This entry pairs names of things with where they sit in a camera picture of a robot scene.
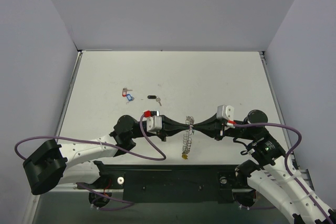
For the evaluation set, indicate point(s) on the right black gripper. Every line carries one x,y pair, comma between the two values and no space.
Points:
218,127

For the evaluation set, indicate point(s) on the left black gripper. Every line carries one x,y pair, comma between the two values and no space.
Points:
163,128

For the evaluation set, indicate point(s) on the round metal keyring disc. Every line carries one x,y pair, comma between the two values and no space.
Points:
187,136

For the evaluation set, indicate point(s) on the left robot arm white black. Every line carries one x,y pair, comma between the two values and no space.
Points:
45,167

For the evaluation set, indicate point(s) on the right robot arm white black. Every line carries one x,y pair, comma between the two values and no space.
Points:
270,170

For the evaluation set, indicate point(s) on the silver key black tag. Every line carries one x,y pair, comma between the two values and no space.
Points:
156,98

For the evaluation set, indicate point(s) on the blue tag key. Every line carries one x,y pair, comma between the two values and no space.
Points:
130,98

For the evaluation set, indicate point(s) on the red tag key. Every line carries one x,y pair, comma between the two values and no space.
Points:
125,91

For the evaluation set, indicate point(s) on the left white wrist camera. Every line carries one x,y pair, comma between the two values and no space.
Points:
153,121

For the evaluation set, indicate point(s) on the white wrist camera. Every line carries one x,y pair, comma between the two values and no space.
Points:
153,121
226,113

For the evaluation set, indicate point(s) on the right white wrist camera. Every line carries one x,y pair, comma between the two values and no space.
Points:
226,113

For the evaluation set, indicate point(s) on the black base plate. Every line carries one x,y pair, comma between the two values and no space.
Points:
173,183

